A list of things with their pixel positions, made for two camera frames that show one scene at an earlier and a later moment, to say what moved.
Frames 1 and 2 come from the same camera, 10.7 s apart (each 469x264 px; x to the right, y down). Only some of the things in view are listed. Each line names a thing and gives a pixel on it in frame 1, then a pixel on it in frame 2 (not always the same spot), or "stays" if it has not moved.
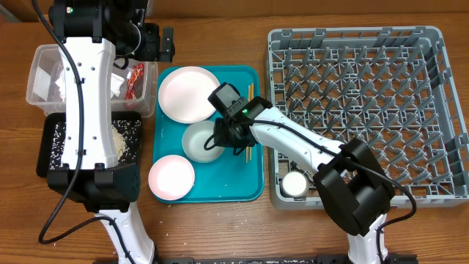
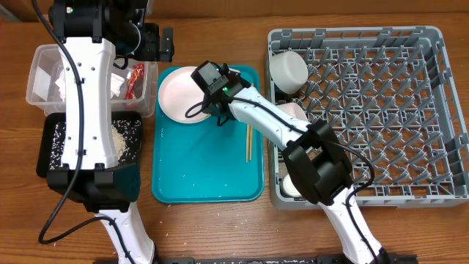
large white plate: (184, 93) stays
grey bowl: (193, 139) → (289, 71)
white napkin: (116, 81) stays
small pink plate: (171, 177) → (293, 109)
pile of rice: (127, 133) stays
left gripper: (152, 51) stays
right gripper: (223, 138) → (209, 106)
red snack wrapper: (135, 82) stays
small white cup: (294, 183) stays
